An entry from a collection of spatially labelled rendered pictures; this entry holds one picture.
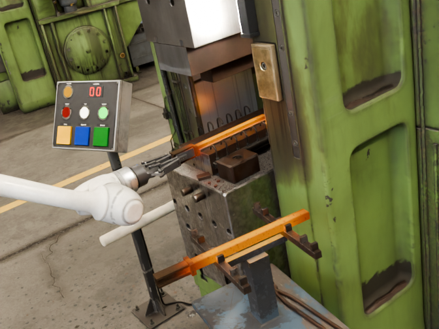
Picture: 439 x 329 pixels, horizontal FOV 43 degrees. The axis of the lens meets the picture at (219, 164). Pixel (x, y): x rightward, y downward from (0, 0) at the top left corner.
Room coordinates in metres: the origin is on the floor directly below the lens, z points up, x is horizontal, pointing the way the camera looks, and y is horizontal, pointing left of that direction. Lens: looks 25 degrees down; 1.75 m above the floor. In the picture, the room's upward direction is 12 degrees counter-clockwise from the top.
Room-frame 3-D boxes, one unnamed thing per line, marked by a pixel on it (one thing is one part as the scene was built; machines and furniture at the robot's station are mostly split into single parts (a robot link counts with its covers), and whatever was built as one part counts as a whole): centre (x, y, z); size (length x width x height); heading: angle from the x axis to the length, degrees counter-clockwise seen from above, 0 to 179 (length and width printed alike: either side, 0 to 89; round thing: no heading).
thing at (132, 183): (1.66, 0.31, 1.00); 0.09 x 0.06 x 0.09; 32
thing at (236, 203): (1.90, -0.13, 0.69); 0.56 x 0.38 x 0.45; 122
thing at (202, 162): (1.94, -0.10, 0.96); 0.42 x 0.20 x 0.09; 122
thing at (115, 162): (2.26, 0.44, 0.54); 0.04 x 0.04 x 1.08; 32
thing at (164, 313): (2.27, 0.44, 0.05); 0.22 x 0.22 x 0.09; 32
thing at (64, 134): (2.22, 0.60, 1.01); 0.07 x 0.05 x 0.07; 57
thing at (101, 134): (2.11, 0.43, 1.01); 0.07 x 0.05 x 0.07; 57
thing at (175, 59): (1.94, -0.10, 1.32); 0.42 x 0.20 x 0.10; 122
